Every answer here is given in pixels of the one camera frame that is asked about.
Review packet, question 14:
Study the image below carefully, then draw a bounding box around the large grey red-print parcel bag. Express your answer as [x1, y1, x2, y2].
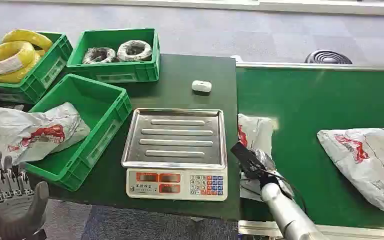
[316, 127, 384, 213]

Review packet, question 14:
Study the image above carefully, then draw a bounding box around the black coiled hose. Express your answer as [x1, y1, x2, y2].
[304, 49, 354, 65]

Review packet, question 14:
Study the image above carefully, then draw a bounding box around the green conveyor belt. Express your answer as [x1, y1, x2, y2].
[235, 61, 384, 240]

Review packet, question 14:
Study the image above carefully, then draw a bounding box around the dark right robot hand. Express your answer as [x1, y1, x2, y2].
[230, 142, 280, 190]

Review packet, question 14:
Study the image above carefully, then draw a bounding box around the green crate with yellow coils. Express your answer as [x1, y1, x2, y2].
[0, 31, 74, 105]

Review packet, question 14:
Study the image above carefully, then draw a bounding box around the green crate with parcel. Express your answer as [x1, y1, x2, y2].
[24, 73, 134, 193]

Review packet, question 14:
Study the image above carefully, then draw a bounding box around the plastic-wrapped dark wire coil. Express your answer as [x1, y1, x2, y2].
[81, 46, 118, 65]
[116, 39, 153, 63]

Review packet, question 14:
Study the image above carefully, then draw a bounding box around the small white oval object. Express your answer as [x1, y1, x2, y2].
[191, 79, 213, 94]

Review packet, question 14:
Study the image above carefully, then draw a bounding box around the crumpled grey red-print parcel bag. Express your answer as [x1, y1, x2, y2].
[0, 102, 92, 166]

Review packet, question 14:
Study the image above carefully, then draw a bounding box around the green crate with wrapped coils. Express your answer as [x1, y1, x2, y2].
[66, 27, 161, 84]

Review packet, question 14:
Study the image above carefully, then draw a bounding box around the electronic scale with steel pan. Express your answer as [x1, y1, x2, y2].
[121, 107, 229, 202]

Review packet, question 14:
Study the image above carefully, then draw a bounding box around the yellow wire coil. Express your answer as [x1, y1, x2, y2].
[0, 41, 37, 76]
[1, 28, 54, 53]
[0, 52, 43, 85]

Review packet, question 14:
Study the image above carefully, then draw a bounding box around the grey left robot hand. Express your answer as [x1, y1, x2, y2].
[0, 150, 50, 240]

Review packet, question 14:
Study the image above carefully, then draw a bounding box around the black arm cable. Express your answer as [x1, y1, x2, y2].
[241, 167, 308, 215]

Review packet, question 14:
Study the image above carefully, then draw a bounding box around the small grey plastic parcel bag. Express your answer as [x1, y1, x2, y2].
[237, 113, 295, 202]

